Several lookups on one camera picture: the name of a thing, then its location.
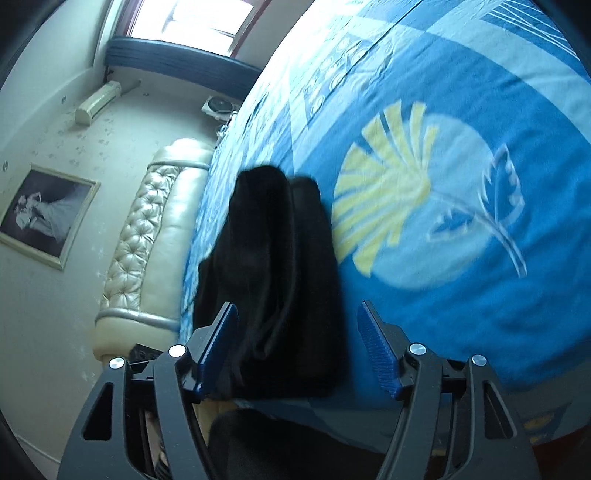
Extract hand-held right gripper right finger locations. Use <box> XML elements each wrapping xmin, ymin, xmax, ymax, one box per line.
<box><xmin>358</xmin><ymin>301</ymin><xmax>541</xmax><ymax>480</ymax></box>

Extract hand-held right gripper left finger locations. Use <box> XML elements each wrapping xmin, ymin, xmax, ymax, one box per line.
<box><xmin>58</xmin><ymin>302</ymin><xmax>238</xmax><ymax>480</ymax></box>

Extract black pants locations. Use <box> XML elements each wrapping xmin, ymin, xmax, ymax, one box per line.
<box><xmin>193</xmin><ymin>164</ymin><xmax>349</xmax><ymax>400</ymax></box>

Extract blue printed bedsheet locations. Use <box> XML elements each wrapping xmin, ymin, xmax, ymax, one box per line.
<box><xmin>178</xmin><ymin>0</ymin><xmax>591</xmax><ymax>446</ymax></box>

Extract beige tufted leather headboard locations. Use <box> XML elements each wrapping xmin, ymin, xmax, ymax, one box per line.
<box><xmin>95</xmin><ymin>137</ymin><xmax>214</xmax><ymax>365</ymax></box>

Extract white fan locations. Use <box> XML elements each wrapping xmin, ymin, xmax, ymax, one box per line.
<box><xmin>201</xmin><ymin>95</ymin><xmax>239</xmax><ymax>124</ymax></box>

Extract white air conditioner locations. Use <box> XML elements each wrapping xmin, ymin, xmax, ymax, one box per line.
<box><xmin>75</xmin><ymin>80</ymin><xmax>123</xmax><ymax>125</ymax></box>

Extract dark blue curtain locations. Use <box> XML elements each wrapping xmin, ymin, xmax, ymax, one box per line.
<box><xmin>105</xmin><ymin>37</ymin><xmax>263</xmax><ymax>86</ymax></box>

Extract framed wall picture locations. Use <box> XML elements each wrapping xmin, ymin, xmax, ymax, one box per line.
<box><xmin>0</xmin><ymin>162</ymin><xmax>101</xmax><ymax>271</ymax></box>

